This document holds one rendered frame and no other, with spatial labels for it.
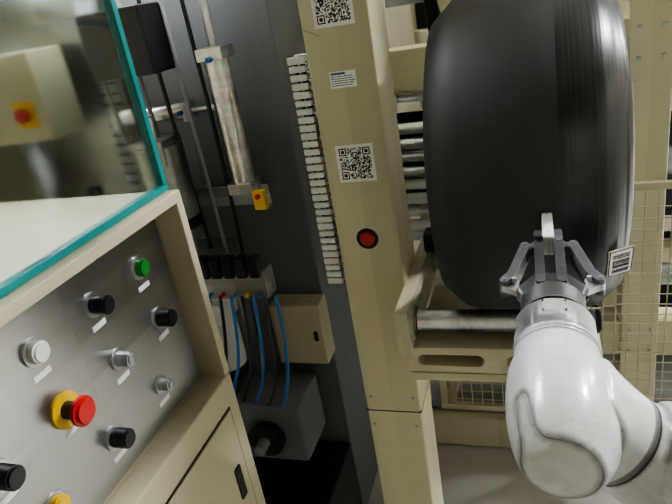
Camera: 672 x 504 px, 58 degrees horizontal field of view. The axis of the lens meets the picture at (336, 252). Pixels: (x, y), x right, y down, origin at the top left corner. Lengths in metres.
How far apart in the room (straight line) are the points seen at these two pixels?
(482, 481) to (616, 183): 1.39
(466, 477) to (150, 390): 1.35
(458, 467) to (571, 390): 1.62
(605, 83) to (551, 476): 0.57
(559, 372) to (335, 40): 0.74
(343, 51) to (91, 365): 0.67
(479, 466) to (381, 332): 0.97
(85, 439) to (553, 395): 0.64
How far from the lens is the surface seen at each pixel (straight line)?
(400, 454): 1.54
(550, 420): 0.59
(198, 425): 1.11
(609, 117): 0.94
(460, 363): 1.24
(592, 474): 0.60
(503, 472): 2.19
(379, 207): 1.20
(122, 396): 1.01
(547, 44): 0.98
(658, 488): 0.69
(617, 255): 1.01
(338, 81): 1.15
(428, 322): 1.21
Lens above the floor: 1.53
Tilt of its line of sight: 23 degrees down
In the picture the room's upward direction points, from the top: 10 degrees counter-clockwise
